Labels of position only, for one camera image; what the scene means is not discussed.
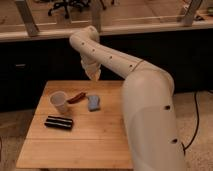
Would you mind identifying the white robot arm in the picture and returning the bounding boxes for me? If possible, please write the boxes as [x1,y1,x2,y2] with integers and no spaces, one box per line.
[69,26,187,171]

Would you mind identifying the black office chair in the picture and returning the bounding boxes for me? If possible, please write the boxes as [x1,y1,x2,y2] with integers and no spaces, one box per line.
[48,0,91,19]

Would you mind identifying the blue sponge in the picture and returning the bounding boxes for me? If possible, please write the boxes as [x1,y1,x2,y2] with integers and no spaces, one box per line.
[87,95,100,112]

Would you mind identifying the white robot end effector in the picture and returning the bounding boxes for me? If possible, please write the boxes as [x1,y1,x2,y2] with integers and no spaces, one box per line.
[85,68,101,81]

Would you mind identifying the translucent plastic cup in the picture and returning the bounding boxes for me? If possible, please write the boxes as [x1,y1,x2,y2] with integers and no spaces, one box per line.
[50,91,68,114]

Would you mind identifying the wooden table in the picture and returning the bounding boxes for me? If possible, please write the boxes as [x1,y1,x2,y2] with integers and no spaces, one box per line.
[16,81,132,169]

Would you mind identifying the black cable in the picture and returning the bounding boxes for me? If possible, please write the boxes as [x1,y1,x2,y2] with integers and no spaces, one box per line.
[180,90,201,156]

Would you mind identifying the black striped rectangular block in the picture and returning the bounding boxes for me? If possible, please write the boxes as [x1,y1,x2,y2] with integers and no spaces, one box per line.
[44,116,73,130]

